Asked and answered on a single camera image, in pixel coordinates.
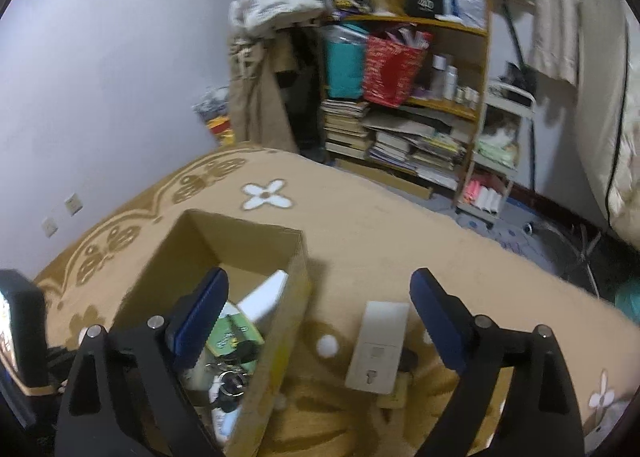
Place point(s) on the cream curtain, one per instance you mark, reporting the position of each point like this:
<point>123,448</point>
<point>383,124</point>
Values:
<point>575,2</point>

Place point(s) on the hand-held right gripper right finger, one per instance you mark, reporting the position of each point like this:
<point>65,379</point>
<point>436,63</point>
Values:
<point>435,319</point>

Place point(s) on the beige patterned carpet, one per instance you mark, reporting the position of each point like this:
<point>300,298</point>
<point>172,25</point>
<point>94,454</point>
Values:
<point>360,247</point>

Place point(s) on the beige hanging coat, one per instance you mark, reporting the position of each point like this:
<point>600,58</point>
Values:
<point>255,97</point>

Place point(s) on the short white bottle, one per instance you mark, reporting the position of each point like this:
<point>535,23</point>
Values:
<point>451,84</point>

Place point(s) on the red patterned bag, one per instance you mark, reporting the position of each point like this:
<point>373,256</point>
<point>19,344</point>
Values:
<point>392,69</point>

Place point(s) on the stack of books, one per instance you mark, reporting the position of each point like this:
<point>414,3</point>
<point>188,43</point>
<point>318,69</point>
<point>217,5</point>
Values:
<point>345,129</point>

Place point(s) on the plush toys in clear bag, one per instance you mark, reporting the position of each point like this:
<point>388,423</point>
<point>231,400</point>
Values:
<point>215,112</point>

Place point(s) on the white tube bottle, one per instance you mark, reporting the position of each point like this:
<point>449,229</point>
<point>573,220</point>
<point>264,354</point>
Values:
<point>223,424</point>

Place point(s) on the wooden bookshelf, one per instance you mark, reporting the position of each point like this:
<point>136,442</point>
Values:
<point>477,87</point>

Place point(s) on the pile of magazines and papers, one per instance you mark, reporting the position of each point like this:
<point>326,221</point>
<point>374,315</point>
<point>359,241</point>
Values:
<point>420,142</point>

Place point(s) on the green packet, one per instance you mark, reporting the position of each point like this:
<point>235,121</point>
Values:
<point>235,334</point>

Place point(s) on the tall white bottle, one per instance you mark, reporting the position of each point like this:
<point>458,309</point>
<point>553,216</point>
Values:
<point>439,77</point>

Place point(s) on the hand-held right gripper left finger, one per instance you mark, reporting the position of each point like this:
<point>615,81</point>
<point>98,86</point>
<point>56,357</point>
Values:
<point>200,319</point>

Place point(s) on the bunch of keys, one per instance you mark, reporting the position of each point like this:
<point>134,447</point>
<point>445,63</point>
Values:
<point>232,382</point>

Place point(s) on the teal bag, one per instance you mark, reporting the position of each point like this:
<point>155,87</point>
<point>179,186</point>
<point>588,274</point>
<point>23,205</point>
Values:
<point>345,67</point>

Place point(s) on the white wall socket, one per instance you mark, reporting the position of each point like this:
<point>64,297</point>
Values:
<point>49,228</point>
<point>74,203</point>

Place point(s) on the cardboard box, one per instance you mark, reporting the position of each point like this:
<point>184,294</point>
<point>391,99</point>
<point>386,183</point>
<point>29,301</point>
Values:
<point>287,317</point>

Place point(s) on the white rolling cart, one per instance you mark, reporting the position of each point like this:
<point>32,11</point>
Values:
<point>500,137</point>

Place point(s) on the white box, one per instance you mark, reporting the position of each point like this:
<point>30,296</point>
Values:
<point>377,337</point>
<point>265,297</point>

